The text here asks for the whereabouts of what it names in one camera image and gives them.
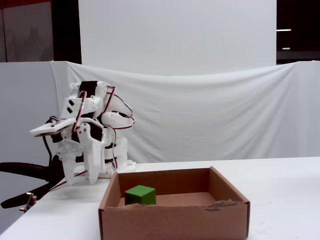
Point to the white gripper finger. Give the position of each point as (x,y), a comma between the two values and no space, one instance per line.
(93,160)
(68,167)

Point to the green cube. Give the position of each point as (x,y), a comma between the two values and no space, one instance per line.
(140,196)

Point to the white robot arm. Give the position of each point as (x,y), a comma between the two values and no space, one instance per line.
(115,120)

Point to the brown cardboard box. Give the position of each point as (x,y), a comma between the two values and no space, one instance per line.
(175,222)

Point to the black spring clamp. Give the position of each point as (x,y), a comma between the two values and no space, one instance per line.
(20,167)

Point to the grey partition panel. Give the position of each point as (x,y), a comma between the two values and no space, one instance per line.
(25,100)

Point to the brown cabinet door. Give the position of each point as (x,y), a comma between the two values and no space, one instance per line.
(27,32)

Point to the white backdrop board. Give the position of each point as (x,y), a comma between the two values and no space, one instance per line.
(175,32)

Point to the white cloth backdrop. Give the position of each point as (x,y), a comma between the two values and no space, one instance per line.
(225,112)

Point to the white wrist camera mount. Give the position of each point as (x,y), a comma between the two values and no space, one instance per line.
(50,128)

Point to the small metal bracket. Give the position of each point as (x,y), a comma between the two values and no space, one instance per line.
(31,200)

